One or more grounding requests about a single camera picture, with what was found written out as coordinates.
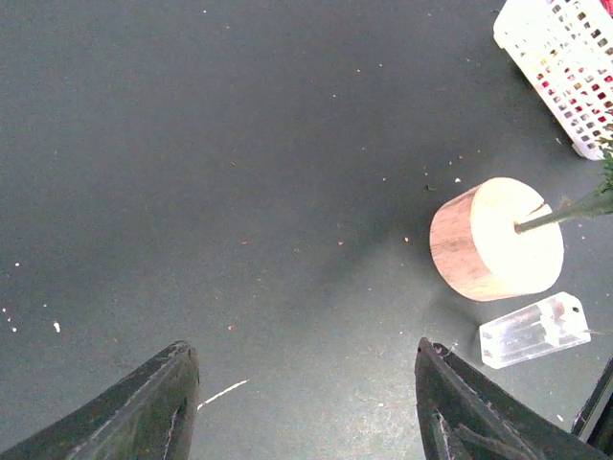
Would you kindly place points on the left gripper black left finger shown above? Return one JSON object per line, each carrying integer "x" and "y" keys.
{"x": 149, "y": 414}

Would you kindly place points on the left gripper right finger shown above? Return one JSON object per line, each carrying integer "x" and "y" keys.
{"x": 464, "y": 415}

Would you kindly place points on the clear battery box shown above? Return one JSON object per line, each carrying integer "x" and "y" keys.
{"x": 550, "y": 325}

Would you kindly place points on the wooden tree base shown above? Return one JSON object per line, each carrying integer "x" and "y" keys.
{"x": 478, "y": 252}

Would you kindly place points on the small green christmas tree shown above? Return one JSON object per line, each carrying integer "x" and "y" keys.
{"x": 595, "y": 204}

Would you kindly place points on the white perforated plastic basket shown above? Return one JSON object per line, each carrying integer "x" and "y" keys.
{"x": 564, "y": 49}

